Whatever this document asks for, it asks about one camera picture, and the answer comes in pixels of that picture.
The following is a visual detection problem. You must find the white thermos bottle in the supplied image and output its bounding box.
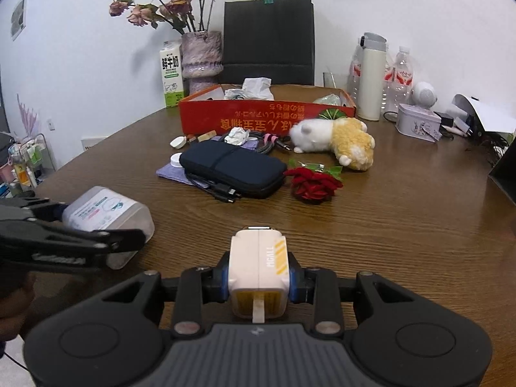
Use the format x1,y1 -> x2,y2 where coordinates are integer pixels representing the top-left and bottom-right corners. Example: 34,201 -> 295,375
357,32 -> 388,122

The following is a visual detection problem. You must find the person's left hand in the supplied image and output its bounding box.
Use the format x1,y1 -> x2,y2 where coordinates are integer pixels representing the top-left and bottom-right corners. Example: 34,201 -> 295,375
0,274 -> 36,342

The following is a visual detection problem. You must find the purple cloth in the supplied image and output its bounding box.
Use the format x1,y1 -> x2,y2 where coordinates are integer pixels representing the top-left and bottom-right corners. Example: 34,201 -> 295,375
156,134 -> 259,186

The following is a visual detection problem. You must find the red fabric rose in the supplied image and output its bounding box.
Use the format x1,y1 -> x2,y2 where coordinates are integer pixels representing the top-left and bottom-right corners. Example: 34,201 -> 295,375
283,160 -> 344,205

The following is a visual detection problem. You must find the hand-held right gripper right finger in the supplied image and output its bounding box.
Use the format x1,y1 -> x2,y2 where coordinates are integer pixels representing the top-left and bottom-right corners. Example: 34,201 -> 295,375
288,256 -> 420,335

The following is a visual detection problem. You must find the wire storage rack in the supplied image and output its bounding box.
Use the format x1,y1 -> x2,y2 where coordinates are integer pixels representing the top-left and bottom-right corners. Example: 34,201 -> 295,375
0,131 -> 57,199

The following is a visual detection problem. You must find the white yellow plush toy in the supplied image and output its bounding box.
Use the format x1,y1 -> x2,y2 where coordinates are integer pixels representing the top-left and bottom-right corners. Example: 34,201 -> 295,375
289,116 -> 376,172

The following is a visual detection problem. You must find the black paper bag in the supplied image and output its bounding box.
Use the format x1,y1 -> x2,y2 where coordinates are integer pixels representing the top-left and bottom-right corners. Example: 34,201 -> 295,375
223,0 -> 316,86

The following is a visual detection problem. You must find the white round speaker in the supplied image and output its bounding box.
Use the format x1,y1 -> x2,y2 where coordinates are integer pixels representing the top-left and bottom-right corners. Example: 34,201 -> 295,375
411,82 -> 438,110

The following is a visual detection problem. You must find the brown wooden desktop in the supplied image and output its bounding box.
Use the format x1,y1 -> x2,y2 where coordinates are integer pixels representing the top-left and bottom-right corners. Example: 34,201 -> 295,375
20,84 -> 516,347

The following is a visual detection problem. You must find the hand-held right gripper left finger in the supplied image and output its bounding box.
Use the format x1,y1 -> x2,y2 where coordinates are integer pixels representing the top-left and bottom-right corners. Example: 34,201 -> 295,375
101,252 -> 231,336

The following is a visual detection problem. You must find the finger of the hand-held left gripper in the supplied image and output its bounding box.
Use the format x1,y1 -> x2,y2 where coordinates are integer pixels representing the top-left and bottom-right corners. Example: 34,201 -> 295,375
0,223 -> 146,257
0,196 -> 68,226

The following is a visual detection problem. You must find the green white milk carton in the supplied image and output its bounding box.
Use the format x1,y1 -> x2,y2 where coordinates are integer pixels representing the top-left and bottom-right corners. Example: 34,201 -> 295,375
159,40 -> 186,109

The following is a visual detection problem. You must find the purple ceramic vase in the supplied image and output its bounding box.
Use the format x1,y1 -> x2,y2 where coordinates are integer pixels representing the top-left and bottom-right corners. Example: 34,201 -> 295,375
180,31 -> 225,96

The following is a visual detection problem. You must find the small crumpled white tissue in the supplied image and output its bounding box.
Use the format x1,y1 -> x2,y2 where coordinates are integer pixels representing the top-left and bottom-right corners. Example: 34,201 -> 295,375
223,126 -> 252,146

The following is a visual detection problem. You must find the black braided cable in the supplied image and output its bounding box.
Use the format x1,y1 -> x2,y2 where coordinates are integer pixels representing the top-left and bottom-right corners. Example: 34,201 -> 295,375
242,129 -> 292,154

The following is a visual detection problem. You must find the orange cardboard box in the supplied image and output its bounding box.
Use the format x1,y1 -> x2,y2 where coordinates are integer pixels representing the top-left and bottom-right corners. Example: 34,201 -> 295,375
178,84 -> 358,136

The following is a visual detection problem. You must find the thin black plug cable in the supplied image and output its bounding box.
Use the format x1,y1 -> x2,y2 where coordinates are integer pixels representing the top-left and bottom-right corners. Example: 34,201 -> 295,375
184,173 -> 243,203

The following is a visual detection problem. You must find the dark blue pouch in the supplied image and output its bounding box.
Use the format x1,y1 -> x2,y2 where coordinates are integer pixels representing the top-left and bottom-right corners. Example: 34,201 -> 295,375
179,141 -> 288,200

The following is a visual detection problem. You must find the large crumpled white tissue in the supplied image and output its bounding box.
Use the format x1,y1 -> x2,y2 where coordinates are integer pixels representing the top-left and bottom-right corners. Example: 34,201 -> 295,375
241,77 -> 275,100

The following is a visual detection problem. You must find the green clear plastic bag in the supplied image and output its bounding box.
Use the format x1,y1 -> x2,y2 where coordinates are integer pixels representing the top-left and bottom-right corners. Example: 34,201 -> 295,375
313,94 -> 344,108

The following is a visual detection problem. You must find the white charger block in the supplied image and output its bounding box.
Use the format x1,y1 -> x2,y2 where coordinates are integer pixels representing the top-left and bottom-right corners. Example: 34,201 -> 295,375
228,227 -> 291,325

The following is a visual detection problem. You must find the clear water bottle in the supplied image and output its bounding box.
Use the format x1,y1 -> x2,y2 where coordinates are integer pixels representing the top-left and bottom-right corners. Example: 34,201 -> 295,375
382,46 -> 414,112

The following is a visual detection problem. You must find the pale tin box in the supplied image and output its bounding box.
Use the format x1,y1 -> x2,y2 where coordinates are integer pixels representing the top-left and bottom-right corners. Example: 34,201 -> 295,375
394,103 -> 442,143

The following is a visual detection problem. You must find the wall picture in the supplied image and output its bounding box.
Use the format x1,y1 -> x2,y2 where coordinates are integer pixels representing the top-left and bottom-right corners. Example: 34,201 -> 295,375
10,0 -> 28,42

